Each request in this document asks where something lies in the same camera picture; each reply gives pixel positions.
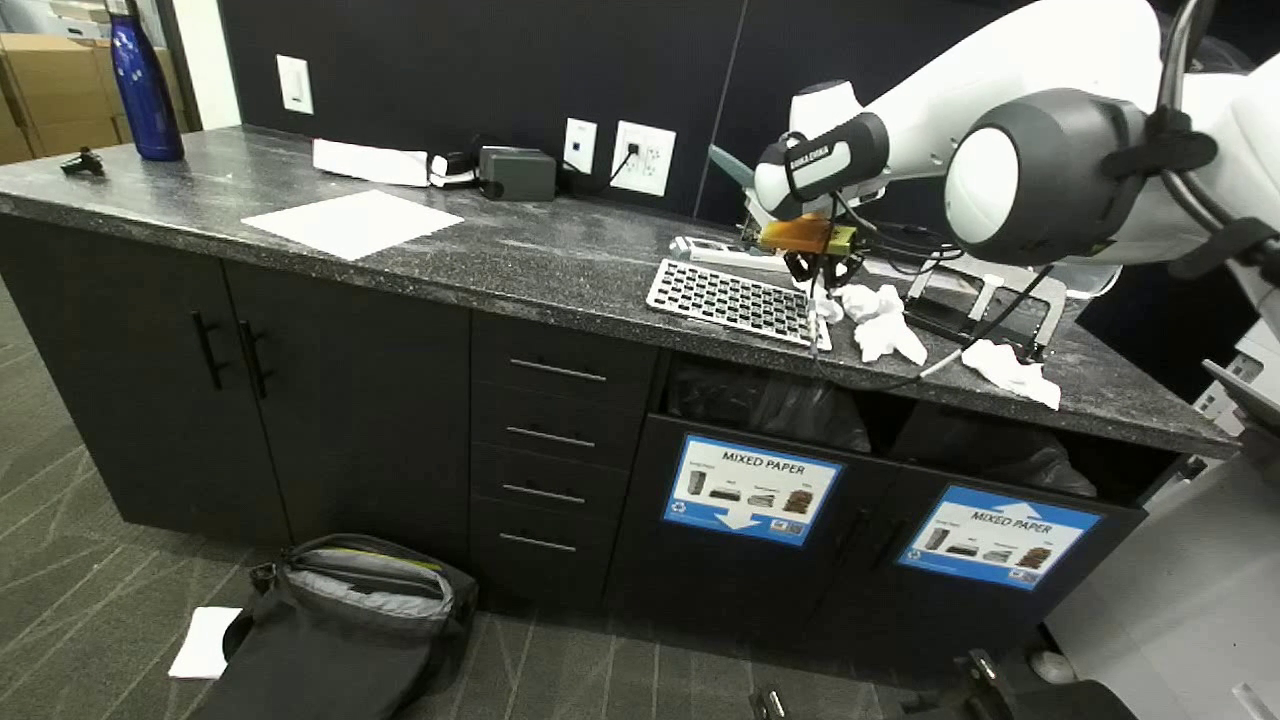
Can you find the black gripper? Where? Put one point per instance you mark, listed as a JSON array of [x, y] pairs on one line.
[[823, 271]]

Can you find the white paper pile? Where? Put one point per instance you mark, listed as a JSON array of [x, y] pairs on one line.
[[881, 325]]

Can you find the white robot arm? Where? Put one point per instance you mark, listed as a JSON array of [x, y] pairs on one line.
[[1064, 128]]

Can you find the dark counter cabinet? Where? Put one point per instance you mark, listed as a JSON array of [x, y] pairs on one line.
[[502, 397]]

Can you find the small black object on counter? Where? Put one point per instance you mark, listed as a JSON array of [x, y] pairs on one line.
[[86, 165]]

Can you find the crumpled paper near stand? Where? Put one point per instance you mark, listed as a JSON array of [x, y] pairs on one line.
[[1010, 373]]

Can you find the left mixed paper sign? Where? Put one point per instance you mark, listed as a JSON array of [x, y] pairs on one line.
[[748, 488]]

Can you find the mixed paper sign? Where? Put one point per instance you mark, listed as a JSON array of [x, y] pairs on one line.
[[992, 538], [748, 488]]

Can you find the right mixed paper sign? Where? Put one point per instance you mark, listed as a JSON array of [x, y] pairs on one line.
[[992, 538]]

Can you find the black power adapter box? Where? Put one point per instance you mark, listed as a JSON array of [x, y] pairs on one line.
[[517, 173]]

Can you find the flat white paper sheet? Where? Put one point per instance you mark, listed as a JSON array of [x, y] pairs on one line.
[[352, 226]]

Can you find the black grey backpack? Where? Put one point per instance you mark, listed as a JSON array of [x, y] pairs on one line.
[[340, 625]]

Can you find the blue water bottle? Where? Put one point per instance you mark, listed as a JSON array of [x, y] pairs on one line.
[[140, 86]]

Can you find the white paper on floor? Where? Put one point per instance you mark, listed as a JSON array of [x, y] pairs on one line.
[[201, 648]]

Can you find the white wall outlet plate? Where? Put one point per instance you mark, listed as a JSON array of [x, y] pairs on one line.
[[641, 159]]

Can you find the small white wall plate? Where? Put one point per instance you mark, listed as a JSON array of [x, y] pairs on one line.
[[581, 147]]

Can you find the white light switch plate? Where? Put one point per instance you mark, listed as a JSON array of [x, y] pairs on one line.
[[293, 86]]

